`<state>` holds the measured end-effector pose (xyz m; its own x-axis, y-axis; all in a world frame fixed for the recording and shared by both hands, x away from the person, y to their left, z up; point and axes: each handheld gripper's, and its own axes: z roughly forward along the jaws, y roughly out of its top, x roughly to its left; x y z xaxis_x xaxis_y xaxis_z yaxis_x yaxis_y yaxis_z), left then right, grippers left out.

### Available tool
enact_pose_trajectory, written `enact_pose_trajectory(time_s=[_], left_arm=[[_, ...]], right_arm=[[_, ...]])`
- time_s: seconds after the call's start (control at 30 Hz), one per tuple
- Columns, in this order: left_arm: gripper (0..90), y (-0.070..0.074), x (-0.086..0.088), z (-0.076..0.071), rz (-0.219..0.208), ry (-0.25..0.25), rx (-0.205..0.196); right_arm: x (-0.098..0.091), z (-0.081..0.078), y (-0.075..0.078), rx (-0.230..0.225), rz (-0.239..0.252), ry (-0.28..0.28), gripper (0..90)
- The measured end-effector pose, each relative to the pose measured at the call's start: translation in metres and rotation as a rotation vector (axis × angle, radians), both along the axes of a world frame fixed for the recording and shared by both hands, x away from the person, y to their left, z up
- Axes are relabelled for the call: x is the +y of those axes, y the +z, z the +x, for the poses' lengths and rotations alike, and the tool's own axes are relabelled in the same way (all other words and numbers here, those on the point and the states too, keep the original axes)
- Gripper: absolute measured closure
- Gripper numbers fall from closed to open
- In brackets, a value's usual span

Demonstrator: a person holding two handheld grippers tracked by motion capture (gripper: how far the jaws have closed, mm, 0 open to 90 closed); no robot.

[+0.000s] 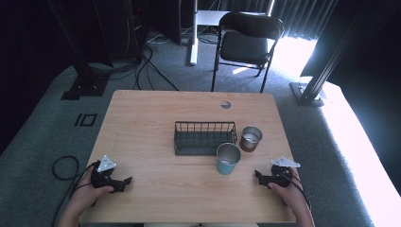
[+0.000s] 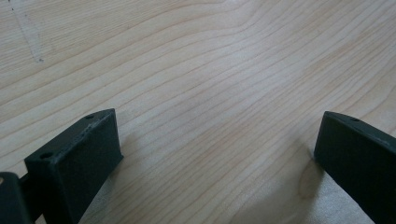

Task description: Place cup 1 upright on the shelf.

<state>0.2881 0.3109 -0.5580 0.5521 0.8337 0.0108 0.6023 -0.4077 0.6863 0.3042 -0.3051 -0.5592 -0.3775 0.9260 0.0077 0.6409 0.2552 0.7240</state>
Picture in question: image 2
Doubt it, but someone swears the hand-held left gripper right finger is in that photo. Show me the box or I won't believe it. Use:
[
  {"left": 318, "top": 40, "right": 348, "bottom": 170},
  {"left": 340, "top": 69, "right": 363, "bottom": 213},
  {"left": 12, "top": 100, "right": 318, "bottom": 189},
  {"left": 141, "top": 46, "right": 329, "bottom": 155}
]
[{"left": 313, "top": 110, "right": 396, "bottom": 224}]

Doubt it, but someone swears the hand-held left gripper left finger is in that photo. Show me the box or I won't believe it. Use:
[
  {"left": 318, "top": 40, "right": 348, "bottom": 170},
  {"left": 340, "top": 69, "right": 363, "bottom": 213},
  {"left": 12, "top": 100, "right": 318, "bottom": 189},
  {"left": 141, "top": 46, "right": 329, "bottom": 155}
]
[{"left": 23, "top": 107, "right": 124, "bottom": 224}]

